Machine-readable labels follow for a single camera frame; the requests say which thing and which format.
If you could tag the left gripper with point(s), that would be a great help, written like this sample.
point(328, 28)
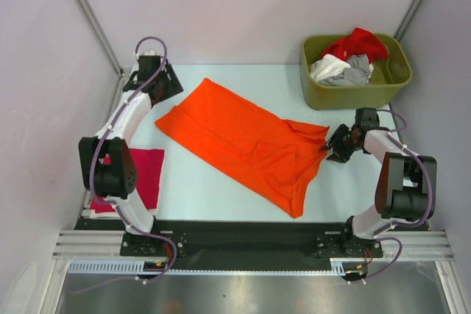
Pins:
point(173, 86)

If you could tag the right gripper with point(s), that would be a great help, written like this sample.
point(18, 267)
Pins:
point(340, 155)

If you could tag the orange t-shirt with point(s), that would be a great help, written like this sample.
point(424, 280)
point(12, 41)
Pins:
point(274, 157)

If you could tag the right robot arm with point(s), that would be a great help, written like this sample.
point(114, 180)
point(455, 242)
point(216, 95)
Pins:
point(405, 194)

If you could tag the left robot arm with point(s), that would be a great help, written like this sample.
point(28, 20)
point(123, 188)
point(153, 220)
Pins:
point(108, 169)

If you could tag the folded magenta t-shirt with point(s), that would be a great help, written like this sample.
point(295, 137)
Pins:
point(149, 165)

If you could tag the grey t-shirt in bin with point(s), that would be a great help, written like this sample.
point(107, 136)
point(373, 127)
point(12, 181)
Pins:
point(358, 74)

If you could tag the white t-shirt in bin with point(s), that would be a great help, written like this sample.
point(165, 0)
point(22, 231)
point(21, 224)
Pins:
point(327, 67)

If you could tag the olive green plastic bin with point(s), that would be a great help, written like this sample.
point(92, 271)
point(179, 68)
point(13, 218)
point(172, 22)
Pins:
point(388, 78)

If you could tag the red t-shirt in bin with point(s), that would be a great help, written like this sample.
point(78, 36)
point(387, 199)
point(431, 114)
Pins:
point(358, 42)

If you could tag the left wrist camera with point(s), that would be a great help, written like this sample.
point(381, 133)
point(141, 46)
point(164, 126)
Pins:
point(149, 51)

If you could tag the white slotted cable duct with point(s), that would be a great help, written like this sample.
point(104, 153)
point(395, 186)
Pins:
point(151, 268)

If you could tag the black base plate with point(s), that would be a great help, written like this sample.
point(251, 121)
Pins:
point(240, 245)

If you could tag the aluminium frame rail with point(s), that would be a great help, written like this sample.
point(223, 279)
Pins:
point(105, 245)

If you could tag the left aluminium corner post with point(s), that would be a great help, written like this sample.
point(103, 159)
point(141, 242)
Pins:
point(97, 31)

